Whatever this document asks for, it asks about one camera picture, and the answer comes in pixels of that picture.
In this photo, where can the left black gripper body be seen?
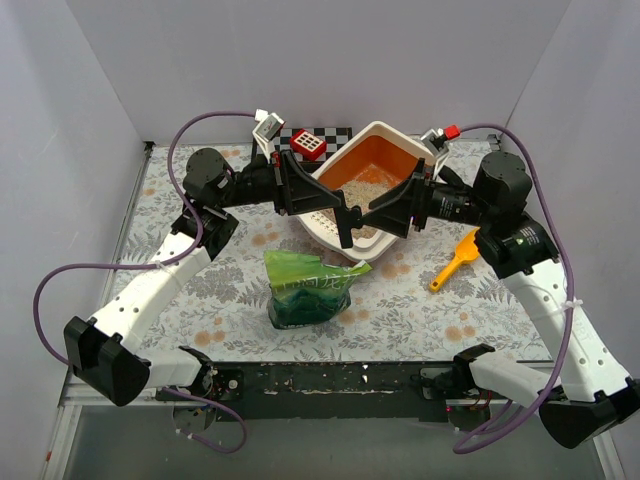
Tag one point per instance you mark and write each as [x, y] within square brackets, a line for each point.
[282, 183]

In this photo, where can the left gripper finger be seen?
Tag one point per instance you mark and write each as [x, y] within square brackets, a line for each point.
[306, 200]
[294, 179]

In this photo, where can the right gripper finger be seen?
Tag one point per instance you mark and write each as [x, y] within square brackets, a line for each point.
[403, 191]
[394, 221]

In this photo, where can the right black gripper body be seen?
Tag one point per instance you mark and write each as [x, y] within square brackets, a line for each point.
[420, 196]

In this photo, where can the black bag clip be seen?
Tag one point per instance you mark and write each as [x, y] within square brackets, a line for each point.
[346, 219]

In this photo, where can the yellow plastic scoop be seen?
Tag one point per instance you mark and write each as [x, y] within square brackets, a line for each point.
[465, 253]

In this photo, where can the green litter bag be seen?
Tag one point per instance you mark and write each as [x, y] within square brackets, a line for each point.
[305, 291]

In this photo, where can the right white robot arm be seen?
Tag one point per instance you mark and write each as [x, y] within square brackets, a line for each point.
[589, 391]

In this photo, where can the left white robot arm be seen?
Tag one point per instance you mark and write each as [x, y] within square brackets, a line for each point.
[103, 350]

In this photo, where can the cat litter pile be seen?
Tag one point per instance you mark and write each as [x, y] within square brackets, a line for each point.
[361, 194]

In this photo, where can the white orange litter box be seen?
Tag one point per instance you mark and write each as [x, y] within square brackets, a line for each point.
[379, 157]

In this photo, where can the red white grid block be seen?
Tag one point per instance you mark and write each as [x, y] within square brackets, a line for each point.
[308, 145]

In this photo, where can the black white checkerboard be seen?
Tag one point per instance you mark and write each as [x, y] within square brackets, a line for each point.
[335, 137]

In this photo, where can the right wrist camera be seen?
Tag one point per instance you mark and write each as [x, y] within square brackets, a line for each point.
[436, 141]

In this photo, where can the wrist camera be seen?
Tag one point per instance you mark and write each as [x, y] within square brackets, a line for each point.
[436, 141]
[268, 126]

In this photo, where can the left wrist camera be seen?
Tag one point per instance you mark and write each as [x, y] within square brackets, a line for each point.
[268, 126]

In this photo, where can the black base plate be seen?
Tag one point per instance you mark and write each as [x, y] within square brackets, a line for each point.
[346, 390]

